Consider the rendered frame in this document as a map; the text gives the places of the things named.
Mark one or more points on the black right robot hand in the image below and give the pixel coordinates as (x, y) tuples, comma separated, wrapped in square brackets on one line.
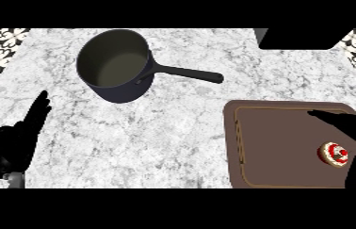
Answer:
[(340, 121)]

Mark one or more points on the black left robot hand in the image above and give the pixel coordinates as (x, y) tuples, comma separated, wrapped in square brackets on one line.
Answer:
[(26, 130)]

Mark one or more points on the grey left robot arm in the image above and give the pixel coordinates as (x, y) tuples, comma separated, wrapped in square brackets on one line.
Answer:
[(14, 180)]

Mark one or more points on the brown tray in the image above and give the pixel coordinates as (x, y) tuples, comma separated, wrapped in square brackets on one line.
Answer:
[(278, 144)]

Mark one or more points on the black appliance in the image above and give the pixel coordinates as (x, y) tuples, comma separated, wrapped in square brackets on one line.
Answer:
[(299, 38)]

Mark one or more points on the dark blue saucepan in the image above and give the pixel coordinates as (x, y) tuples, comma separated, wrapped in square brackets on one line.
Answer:
[(116, 66)]

